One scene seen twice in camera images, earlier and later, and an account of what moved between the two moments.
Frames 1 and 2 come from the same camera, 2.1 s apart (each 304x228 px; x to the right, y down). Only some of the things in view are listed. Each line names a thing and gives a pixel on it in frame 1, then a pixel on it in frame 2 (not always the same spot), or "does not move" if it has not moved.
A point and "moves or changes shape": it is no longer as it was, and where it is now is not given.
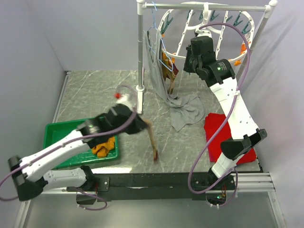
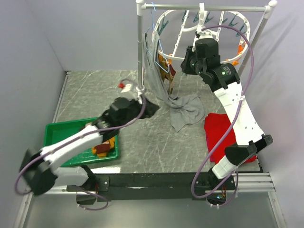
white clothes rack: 142,5 does not move
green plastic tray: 53,131 does not move
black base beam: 122,187 does not move
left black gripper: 138,124 -> 150,109
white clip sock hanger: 232,31 moves or changes shape
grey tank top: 184,108 does not move
